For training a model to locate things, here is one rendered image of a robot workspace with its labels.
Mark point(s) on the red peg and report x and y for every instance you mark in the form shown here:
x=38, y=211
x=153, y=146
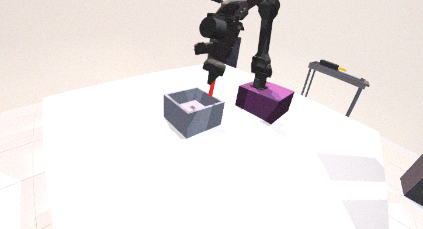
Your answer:
x=211, y=88

